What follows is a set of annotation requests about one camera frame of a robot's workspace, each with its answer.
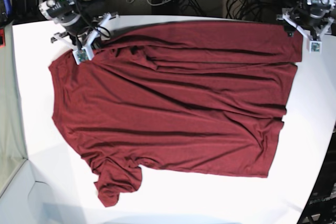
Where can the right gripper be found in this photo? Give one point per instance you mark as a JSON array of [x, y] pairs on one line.
[[80, 36]]

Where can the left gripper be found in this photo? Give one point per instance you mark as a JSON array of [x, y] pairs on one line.
[[309, 27]]

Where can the dark red t-shirt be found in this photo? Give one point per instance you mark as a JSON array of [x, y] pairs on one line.
[[204, 97]]

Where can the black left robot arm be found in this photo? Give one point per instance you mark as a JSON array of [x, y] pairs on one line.
[[314, 8]]

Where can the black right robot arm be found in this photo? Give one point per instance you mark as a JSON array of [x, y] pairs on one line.
[[66, 10]]

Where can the green cloth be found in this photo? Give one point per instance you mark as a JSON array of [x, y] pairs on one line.
[[13, 147]]

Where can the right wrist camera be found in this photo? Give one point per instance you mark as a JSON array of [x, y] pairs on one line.
[[82, 55]]

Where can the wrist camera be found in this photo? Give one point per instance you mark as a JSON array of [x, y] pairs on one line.
[[82, 55], [314, 46]]

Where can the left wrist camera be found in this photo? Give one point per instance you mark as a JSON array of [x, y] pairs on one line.
[[314, 46]]

